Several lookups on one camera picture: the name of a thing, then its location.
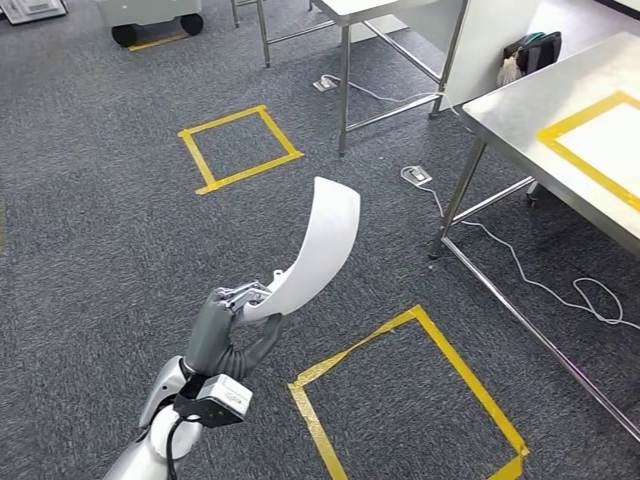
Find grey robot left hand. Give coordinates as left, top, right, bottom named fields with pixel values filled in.
left=183, top=281, right=284, bottom=383

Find white curved plastic part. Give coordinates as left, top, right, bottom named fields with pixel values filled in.
left=242, top=176, right=362, bottom=325

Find stainless steel workbench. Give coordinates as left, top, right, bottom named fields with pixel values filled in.
left=428, top=31, right=640, bottom=444

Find yellow floor tape strip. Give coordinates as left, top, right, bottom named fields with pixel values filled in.
left=128, top=31, right=192, bottom=53

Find white cart black wheels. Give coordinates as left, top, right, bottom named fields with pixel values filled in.
left=96, top=0, right=205, bottom=49

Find grey flat panel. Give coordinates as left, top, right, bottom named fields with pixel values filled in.
left=0, top=0, right=69, bottom=26

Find black bag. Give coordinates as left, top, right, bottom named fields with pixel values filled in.
left=496, top=31, right=563, bottom=89

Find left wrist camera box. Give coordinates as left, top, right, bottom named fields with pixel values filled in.
left=173, top=374, right=254, bottom=429

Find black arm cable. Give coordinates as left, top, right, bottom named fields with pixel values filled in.
left=165, top=413, right=201, bottom=480

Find white floor cable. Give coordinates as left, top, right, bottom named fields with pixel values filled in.
left=417, top=178, right=640, bottom=331
left=325, top=74, right=461, bottom=119

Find white desk steel frame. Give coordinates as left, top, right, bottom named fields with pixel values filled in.
left=229, top=0, right=543, bottom=159

